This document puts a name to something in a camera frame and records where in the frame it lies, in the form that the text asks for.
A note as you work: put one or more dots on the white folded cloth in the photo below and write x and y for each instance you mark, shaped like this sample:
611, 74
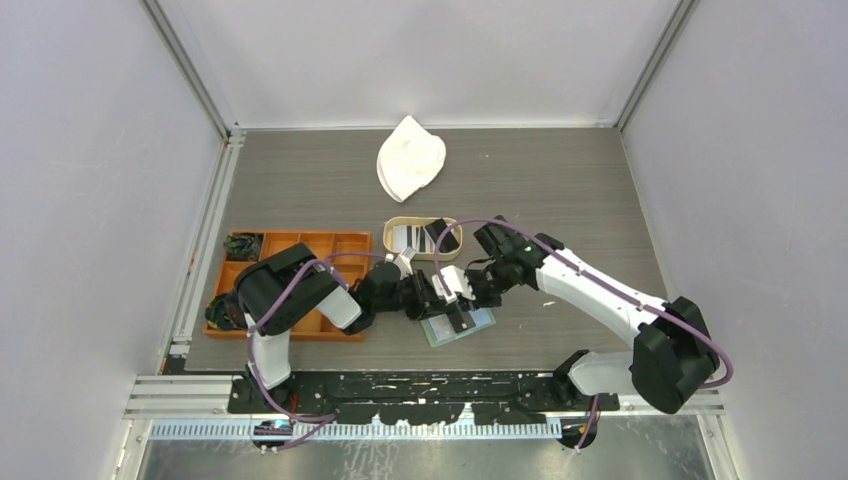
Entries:
409, 159

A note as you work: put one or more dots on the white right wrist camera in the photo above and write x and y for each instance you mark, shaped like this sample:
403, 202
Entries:
451, 284

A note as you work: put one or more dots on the beige oval card tray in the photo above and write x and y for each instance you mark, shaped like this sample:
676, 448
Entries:
418, 239

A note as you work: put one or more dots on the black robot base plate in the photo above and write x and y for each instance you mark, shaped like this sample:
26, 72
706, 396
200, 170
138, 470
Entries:
447, 413

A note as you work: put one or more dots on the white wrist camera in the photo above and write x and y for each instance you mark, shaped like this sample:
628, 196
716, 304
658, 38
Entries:
451, 284
404, 260

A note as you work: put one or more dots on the silver credit card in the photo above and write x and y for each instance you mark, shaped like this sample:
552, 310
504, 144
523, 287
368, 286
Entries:
400, 237

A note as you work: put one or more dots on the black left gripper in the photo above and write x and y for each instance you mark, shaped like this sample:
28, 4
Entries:
426, 304

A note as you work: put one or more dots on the green card holder wallet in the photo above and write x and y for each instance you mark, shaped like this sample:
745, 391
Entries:
446, 328

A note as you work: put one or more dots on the aluminium frame rail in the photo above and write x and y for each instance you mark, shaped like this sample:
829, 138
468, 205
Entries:
183, 396

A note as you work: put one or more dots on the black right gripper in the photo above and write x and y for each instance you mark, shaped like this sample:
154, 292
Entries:
479, 301

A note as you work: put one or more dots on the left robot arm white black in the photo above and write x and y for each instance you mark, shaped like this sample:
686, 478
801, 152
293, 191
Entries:
352, 309

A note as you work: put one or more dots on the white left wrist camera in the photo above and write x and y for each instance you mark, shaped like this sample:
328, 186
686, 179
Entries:
404, 260

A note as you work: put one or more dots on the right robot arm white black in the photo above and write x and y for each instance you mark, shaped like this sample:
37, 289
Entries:
671, 355

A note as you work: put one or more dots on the orange compartment organizer tray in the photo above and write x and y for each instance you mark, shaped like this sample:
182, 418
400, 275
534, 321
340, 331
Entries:
259, 265

